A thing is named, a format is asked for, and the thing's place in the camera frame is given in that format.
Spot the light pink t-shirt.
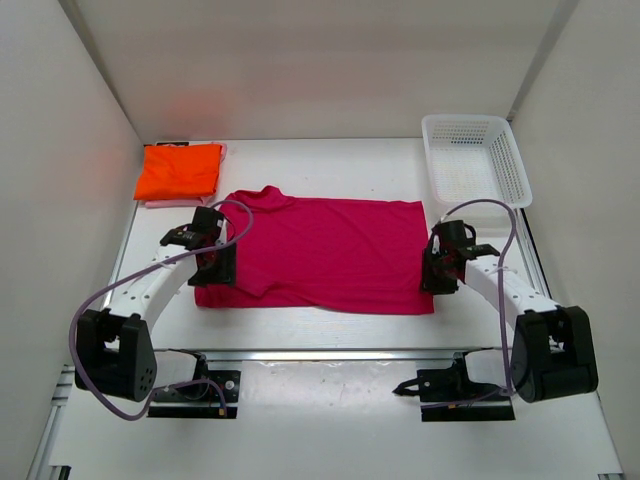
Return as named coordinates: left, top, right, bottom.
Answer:
left=144, top=142, right=230, bottom=210

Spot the orange t-shirt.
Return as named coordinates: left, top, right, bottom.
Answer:
left=133, top=143, right=223, bottom=201

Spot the magenta t-shirt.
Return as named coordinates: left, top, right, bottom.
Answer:
left=195, top=186, right=435, bottom=315

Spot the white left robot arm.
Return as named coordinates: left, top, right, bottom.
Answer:
left=75, top=207, right=237, bottom=402

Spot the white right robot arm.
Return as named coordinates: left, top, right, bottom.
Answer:
left=421, top=220, right=599, bottom=403

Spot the white perforated plastic basket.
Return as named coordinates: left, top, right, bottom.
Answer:
left=421, top=114, right=533, bottom=209

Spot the aluminium table edge rail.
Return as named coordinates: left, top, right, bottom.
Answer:
left=159, top=348, right=501, bottom=363

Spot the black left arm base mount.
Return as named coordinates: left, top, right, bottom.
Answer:
left=147, top=351, right=242, bottom=420

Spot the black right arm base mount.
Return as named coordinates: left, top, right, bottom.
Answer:
left=392, top=352, right=516, bottom=423

